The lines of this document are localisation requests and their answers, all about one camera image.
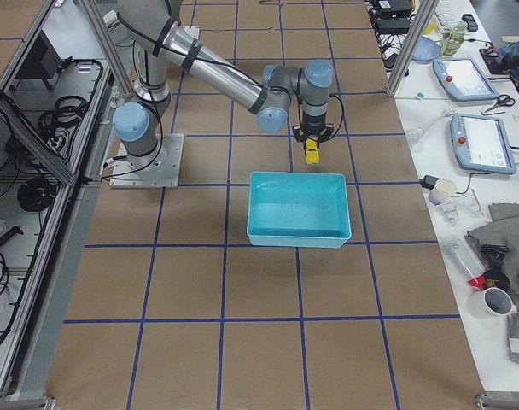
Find teach pendant tablet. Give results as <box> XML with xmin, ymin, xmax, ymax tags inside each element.
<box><xmin>432</xmin><ymin>58</ymin><xmax>499</xmax><ymax>102</ymax></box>
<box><xmin>450</xmin><ymin>114</ymin><xmax>516</xmax><ymax>175</ymax></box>

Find red black tool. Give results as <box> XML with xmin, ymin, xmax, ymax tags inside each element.
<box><xmin>467</xmin><ymin>244</ymin><xmax>510</xmax><ymax>291</ymax></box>

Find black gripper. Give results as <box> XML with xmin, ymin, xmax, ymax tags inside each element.
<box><xmin>292</xmin><ymin>114</ymin><xmax>334</xmax><ymax>144</ymax></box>

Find light blue plate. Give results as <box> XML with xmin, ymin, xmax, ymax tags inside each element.
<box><xmin>411</xmin><ymin>36</ymin><xmax>440</xmax><ymax>64</ymax></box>

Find grey cloth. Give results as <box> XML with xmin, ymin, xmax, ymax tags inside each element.
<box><xmin>464</xmin><ymin>202</ymin><xmax>519</xmax><ymax>308</ymax></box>

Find aluminium frame post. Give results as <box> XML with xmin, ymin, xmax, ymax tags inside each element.
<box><xmin>387</xmin><ymin>0</ymin><xmax>439</xmax><ymax>97</ymax></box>

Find far teach pendant tablet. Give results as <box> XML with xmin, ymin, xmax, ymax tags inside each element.
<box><xmin>432</xmin><ymin>58</ymin><xmax>499</xmax><ymax>102</ymax></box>

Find white mug dark interior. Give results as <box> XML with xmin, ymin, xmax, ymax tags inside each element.
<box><xmin>467</xmin><ymin>288</ymin><xmax>517</xmax><ymax>319</ymax></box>

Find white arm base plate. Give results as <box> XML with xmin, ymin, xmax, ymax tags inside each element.
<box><xmin>109</xmin><ymin>133</ymin><xmax>184</xmax><ymax>189</ymax></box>

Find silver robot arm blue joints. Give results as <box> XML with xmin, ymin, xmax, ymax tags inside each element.
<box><xmin>111</xmin><ymin>0</ymin><xmax>334</xmax><ymax>172</ymax></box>

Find yellow beetle toy car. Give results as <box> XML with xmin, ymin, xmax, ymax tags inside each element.
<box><xmin>304</xmin><ymin>138</ymin><xmax>321</xmax><ymax>165</ymax></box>

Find near teach pendant tablet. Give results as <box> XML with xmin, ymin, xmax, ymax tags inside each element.
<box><xmin>450</xmin><ymin>114</ymin><xmax>516</xmax><ymax>175</ymax></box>

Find turquoise plastic bin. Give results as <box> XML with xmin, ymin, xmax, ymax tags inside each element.
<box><xmin>247</xmin><ymin>171</ymin><xmax>352</xmax><ymax>249</ymax></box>

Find black monitor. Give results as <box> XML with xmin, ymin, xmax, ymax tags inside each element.
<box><xmin>11</xmin><ymin>31</ymin><xmax>62</xmax><ymax>90</ymax></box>

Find black handled scissors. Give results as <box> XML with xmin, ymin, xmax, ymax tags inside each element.
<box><xmin>481</xmin><ymin>94</ymin><xmax>516</xmax><ymax>115</ymax></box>

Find white purple cup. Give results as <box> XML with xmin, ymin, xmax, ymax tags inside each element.
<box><xmin>428</xmin><ymin>179</ymin><xmax>457</xmax><ymax>205</ymax></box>

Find green tape rolls stack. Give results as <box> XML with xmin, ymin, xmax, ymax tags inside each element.
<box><xmin>440</xmin><ymin>21</ymin><xmax>467</xmax><ymax>56</ymax></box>

